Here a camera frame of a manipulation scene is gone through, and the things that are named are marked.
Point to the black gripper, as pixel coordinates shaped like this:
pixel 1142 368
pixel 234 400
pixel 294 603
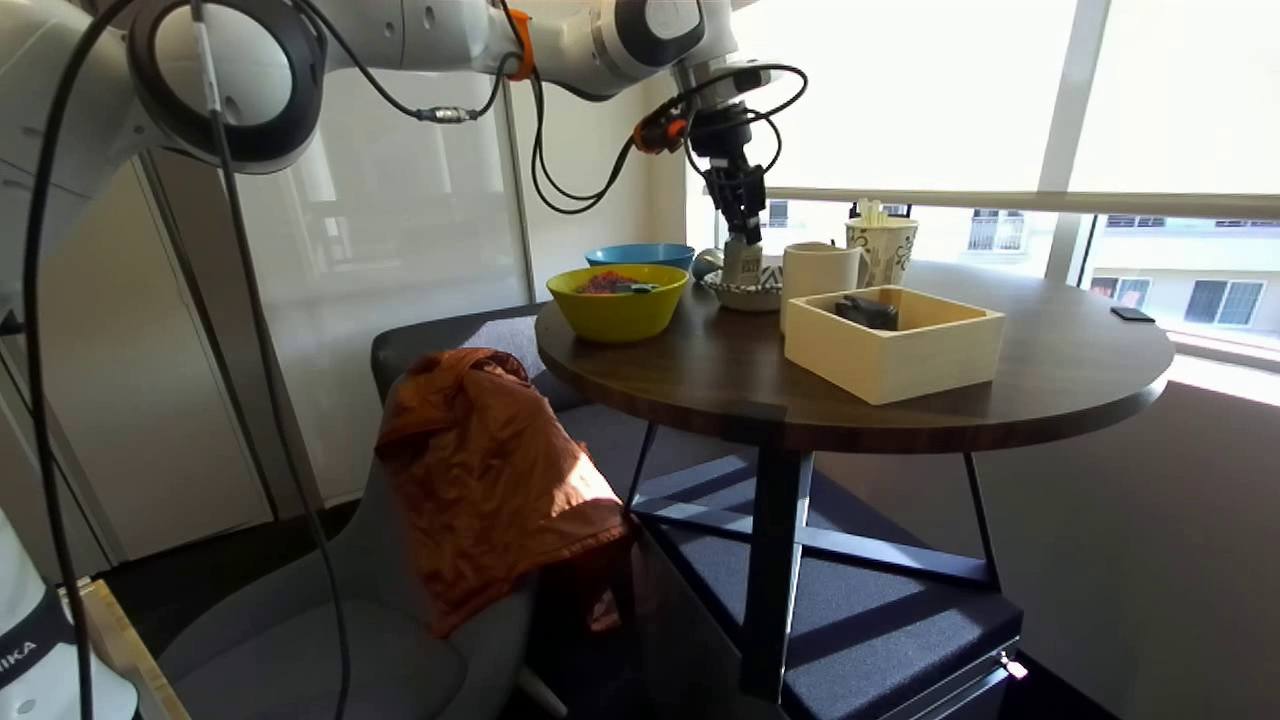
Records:
pixel 729 177

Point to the black object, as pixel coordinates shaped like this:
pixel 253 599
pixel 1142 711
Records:
pixel 866 314

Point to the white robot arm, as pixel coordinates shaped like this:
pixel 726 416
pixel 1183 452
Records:
pixel 241 81

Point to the blue bowl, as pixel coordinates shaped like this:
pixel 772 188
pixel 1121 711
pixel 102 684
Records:
pixel 643 253

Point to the yellow bowl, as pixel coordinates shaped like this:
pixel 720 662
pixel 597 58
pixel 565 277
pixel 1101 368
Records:
pixel 617 300

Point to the white cylindrical cup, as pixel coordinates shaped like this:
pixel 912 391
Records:
pixel 815 271

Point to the patterned paper cup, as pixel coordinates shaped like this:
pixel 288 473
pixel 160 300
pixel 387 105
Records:
pixel 887 246

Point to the round dark wood table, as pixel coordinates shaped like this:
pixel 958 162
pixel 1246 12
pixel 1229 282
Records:
pixel 1065 368

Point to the light wooden box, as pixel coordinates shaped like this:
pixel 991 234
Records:
pixel 936 347

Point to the orange jacket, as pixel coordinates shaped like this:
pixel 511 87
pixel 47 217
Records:
pixel 488 482

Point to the small black device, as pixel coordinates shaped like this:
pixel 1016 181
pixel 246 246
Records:
pixel 1129 314

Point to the dark grey sofa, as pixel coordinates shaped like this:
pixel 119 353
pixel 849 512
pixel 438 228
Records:
pixel 633 452

